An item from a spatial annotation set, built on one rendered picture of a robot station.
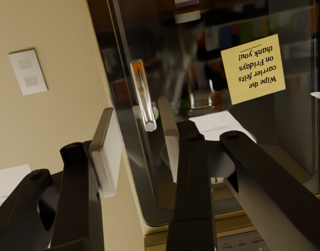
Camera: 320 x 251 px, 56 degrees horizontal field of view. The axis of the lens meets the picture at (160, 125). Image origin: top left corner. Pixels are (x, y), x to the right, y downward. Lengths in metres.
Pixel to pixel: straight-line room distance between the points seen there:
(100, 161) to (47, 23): 0.73
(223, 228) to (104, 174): 0.38
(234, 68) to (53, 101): 0.60
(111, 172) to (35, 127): 0.79
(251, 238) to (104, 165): 0.39
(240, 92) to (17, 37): 0.64
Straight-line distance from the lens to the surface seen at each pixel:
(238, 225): 0.52
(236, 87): 0.43
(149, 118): 0.37
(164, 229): 0.53
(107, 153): 0.17
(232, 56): 0.42
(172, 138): 0.15
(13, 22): 0.90
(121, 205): 1.03
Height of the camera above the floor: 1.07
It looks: 21 degrees up
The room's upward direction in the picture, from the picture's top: 168 degrees clockwise
